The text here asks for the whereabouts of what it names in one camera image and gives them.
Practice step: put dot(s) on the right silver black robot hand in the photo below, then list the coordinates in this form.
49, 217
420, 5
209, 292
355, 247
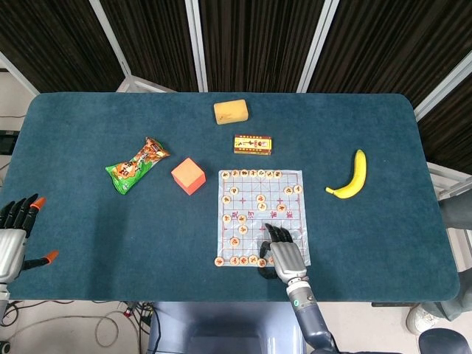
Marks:
287, 258

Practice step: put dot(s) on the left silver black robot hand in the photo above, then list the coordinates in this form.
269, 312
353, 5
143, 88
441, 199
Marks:
11, 250

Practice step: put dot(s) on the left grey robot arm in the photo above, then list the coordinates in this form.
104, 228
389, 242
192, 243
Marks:
3, 295

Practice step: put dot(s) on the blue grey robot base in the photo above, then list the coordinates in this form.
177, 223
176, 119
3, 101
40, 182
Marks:
221, 328

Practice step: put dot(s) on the wooden chess piece black character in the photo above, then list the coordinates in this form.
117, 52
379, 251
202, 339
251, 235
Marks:
281, 208
298, 189
278, 173
244, 172
288, 190
225, 175
235, 190
253, 172
261, 172
270, 174
235, 172
226, 199
242, 219

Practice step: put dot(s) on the red yellow card box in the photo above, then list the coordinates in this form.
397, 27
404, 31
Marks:
253, 145

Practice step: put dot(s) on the white plastic chessboard sheet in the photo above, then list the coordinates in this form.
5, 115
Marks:
295, 206

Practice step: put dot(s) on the blue velvet table cover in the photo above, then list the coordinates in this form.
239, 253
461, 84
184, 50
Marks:
110, 239

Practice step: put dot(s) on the black electronic box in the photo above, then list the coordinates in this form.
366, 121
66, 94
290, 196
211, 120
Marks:
5, 143

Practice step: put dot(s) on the yellow banana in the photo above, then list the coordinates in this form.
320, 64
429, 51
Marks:
359, 173

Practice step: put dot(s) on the orange foam cube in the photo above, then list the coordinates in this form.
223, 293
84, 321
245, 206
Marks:
188, 173

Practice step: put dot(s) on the white sneaker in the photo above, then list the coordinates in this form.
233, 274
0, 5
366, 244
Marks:
420, 320

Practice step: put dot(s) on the green orange snack bag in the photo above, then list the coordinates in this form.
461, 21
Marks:
136, 167

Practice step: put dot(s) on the yellow sponge block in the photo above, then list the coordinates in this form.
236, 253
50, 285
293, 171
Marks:
231, 111

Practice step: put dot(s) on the white metal rack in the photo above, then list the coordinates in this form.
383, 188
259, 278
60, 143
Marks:
446, 177

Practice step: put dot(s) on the black chair seat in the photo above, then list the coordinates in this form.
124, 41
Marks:
446, 343

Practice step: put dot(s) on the power strip with red switch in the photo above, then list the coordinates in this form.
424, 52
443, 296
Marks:
127, 311

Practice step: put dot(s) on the white partition frame post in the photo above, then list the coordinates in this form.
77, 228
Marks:
317, 44
442, 88
18, 72
197, 48
110, 37

